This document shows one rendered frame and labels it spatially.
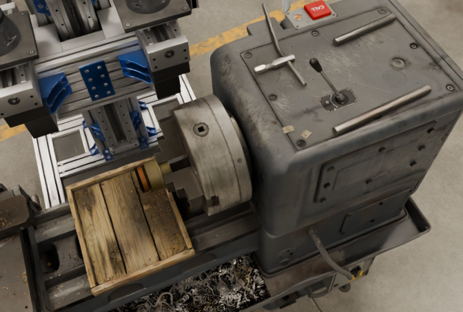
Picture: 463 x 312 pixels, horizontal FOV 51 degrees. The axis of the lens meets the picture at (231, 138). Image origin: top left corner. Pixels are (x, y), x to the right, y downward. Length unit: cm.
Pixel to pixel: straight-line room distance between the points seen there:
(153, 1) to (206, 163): 64
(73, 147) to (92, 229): 108
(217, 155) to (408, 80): 53
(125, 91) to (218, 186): 75
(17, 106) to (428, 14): 268
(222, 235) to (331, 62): 59
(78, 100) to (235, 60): 73
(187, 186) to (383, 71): 60
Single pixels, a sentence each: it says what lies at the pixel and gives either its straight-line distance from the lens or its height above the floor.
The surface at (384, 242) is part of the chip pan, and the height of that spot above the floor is 54.
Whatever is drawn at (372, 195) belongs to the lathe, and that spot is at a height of 86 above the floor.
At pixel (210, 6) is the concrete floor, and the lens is 344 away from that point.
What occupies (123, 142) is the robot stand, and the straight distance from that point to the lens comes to 232.
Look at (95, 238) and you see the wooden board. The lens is 152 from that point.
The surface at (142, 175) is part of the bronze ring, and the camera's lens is 131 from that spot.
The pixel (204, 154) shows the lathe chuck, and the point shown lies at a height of 122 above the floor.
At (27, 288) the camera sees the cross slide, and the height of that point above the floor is 97.
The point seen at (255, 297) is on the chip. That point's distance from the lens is 175.
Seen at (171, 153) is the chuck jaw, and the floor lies 113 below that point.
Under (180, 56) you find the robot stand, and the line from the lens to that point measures 163.
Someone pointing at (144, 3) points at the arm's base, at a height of 120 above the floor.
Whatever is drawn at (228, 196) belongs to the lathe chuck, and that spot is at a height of 111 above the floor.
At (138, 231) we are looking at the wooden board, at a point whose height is 88.
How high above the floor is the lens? 223
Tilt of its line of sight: 55 degrees down
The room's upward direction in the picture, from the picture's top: 3 degrees counter-clockwise
